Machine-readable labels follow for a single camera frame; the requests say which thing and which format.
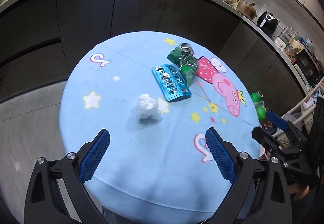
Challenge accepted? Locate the person's hand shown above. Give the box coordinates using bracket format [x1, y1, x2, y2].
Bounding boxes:
[288, 183, 310, 201]

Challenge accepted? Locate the black toaster oven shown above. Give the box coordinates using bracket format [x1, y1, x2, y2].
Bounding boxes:
[294, 49, 323, 89]

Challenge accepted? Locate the crumpled white tissue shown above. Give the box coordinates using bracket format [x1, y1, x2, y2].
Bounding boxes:
[136, 94, 161, 120]

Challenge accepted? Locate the black air fryer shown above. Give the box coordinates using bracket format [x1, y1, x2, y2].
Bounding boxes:
[256, 11, 278, 37]

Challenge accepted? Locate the light blue cartoon tablecloth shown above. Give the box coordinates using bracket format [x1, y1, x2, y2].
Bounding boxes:
[59, 31, 259, 223]

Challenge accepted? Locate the dark kitchen cabinet counter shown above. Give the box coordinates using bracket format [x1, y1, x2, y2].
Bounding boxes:
[1, 0, 308, 114]

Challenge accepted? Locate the dark blue shopping bag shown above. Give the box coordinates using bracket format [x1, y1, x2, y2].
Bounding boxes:
[261, 119, 277, 135]

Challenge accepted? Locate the green snack wrapper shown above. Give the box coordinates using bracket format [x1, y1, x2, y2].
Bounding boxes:
[167, 43, 198, 86]

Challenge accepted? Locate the beige plastic storage rack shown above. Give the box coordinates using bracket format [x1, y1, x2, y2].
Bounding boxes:
[259, 78, 323, 160]

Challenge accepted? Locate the blue blister pack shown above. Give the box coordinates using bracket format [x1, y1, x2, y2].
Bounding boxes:
[151, 64, 192, 102]

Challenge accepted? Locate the green plastic bottle rear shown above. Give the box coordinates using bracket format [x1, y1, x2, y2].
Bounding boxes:
[250, 91, 263, 106]

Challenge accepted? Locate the green plastic bottle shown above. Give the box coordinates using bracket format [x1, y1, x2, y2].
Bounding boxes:
[254, 100, 268, 122]
[250, 91, 263, 106]

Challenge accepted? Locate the green plastic bottle front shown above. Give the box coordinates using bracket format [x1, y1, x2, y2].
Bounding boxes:
[254, 100, 268, 122]

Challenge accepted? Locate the copper cooking pot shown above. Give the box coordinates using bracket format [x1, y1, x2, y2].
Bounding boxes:
[236, 0, 256, 21]

